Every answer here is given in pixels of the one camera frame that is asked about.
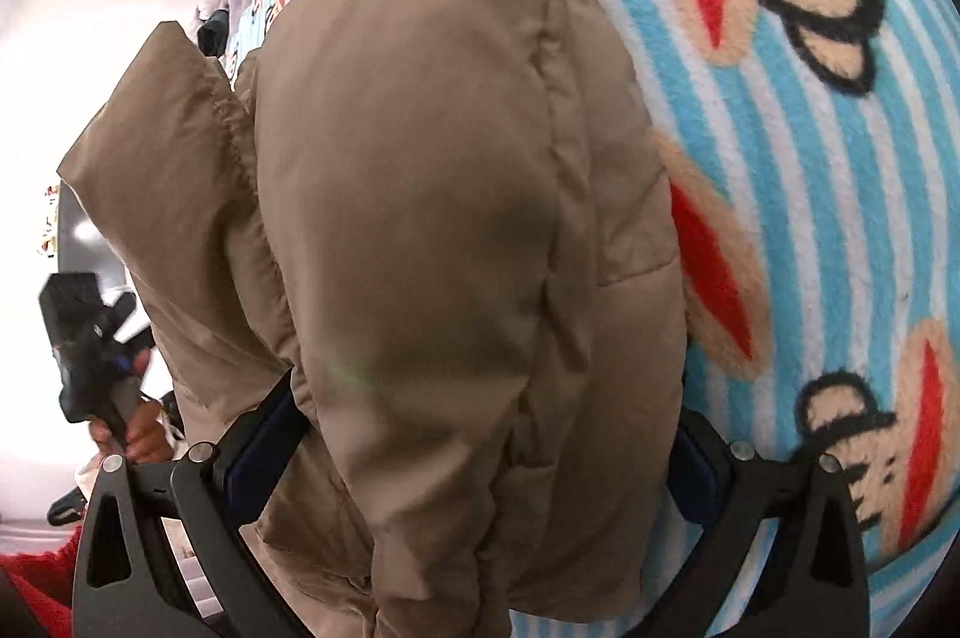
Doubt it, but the person's red clothing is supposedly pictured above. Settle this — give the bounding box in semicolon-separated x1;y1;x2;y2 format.
0;525;85;638

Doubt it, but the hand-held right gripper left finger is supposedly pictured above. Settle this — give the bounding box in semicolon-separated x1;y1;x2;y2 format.
71;375;316;638

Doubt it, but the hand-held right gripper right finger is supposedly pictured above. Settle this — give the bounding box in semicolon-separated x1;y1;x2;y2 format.
630;409;875;638

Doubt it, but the monkey print striped blanket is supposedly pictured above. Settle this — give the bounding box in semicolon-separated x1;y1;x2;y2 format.
225;0;953;579

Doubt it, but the brown puffer jacket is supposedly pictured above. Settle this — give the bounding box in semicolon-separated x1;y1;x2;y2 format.
56;0;687;638

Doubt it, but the grey furniture panel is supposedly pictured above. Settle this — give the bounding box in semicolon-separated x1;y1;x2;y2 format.
56;188;134;295

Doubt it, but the dark teal garment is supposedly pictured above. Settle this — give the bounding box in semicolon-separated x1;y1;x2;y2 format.
196;8;230;55

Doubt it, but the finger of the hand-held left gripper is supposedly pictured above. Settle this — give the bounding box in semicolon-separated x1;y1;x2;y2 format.
105;293;156;378

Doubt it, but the person's left hand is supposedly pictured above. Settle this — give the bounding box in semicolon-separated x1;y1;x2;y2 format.
88;399;175;465

